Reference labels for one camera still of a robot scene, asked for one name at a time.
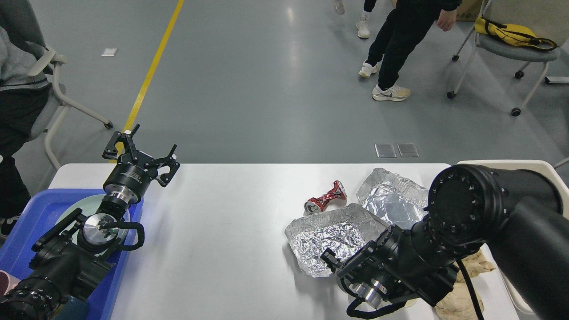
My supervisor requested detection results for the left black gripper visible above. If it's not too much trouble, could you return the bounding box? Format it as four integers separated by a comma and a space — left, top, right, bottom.
102, 124, 180, 209

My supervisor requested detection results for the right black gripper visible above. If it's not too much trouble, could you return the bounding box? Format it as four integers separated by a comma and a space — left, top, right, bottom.
320, 240, 387, 294

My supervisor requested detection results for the foil tray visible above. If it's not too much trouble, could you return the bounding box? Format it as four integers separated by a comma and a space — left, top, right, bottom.
356, 168, 428, 229
284, 203, 388, 277

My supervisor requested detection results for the crushed red can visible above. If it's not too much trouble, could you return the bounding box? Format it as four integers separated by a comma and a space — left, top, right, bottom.
304, 180, 347, 215

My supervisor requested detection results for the green plate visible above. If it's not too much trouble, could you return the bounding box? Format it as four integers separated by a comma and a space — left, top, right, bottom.
56, 194, 132, 256

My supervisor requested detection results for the brown paper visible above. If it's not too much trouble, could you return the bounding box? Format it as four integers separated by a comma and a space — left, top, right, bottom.
461, 249, 496, 279

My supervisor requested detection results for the dark teal mug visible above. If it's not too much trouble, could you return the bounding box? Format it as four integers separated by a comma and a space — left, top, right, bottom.
53, 296, 89, 320

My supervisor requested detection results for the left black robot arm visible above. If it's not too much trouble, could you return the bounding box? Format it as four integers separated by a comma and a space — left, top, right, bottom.
1, 125, 180, 320

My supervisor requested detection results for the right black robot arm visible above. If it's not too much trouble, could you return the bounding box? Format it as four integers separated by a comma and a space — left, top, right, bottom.
321, 164, 569, 320

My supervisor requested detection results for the blue plastic tray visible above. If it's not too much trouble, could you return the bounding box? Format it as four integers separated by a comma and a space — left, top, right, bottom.
1, 189, 142, 320

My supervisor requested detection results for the left floor plate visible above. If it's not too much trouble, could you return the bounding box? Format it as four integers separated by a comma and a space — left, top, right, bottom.
374, 144, 397, 159

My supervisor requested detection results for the floor plate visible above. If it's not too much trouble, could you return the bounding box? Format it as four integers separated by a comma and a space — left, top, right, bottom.
374, 144, 397, 159
397, 143, 420, 157

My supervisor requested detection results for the right floor plate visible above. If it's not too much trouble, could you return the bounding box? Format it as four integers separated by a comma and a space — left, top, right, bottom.
397, 143, 420, 157

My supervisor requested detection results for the crumpled brown paper bag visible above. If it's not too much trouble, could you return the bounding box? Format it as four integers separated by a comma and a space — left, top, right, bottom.
434, 281, 478, 320

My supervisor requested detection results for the seated person grey sweater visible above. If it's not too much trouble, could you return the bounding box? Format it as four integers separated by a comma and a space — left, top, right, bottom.
0, 23, 51, 240

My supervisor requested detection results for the pink mug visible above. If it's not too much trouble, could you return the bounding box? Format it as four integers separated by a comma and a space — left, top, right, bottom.
0, 270, 20, 296

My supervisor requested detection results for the left grey office chair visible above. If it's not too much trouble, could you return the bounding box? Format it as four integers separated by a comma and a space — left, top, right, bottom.
1, 0, 113, 170

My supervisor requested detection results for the person with white shoes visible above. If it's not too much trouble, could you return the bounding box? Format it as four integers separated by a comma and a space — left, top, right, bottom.
331, 0, 378, 40

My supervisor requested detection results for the person with beige sneakers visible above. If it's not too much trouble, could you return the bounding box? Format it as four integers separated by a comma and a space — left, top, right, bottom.
358, 0, 462, 102

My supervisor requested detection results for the cardboard box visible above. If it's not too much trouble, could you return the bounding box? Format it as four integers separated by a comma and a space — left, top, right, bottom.
457, 0, 484, 21

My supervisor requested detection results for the yellow bag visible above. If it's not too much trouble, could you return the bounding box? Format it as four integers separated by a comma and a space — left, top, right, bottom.
475, 16, 558, 52

